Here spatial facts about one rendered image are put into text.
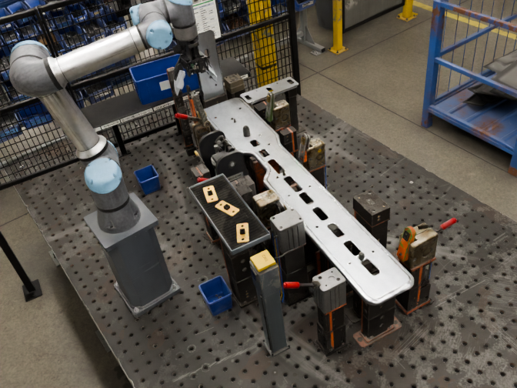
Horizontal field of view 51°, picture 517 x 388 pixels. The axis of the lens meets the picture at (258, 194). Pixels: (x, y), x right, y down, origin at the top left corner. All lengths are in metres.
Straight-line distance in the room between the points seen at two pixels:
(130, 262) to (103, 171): 0.37
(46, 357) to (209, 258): 1.22
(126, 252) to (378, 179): 1.24
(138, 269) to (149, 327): 0.24
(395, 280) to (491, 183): 2.05
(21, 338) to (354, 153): 2.05
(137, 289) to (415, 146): 2.47
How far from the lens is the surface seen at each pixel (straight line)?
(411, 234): 1.81
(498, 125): 4.00
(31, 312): 3.42
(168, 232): 2.49
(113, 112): 2.76
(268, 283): 1.69
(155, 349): 2.11
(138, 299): 2.18
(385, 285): 1.79
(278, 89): 2.74
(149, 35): 1.63
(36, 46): 1.82
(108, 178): 1.84
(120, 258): 2.01
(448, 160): 3.90
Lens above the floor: 2.39
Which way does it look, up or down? 41 degrees down
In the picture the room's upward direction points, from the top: 9 degrees counter-clockwise
